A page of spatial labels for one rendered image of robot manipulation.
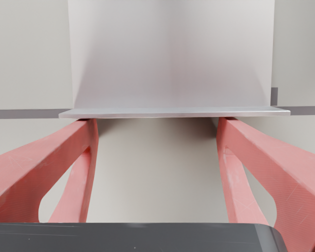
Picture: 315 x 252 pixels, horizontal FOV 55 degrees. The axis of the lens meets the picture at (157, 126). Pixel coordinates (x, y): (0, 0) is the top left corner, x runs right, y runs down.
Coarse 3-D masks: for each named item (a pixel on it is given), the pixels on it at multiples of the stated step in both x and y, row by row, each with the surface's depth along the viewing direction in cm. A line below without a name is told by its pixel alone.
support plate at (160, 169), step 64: (0, 0) 13; (64, 0) 13; (0, 64) 13; (64, 64) 13; (0, 128) 13; (128, 128) 13; (192, 128) 13; (256, 128) 13; (128, 192) 14; (192, 192) 14; (256, 192) 14
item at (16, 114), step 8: (0, 112) 13; (8, 112) 13; (16, 112) 13; (24, 112) 13; (32, 112) 13; (40, 112) 13; (48, 112) 13; (56, 112) 13; (296, 112) 13; (304, 112) 13; (312, 112) 13
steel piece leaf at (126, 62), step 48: (96, 0) 12; (144, 0) 12; (192, 0) 12; (240, 0) 12; (96, 48) 13; (144, 48) 13; (192, 48) 13; (240, 48) 13; (96, 96) 13; (144, 96) 13; (192, 96) 13; (240, 96) 13
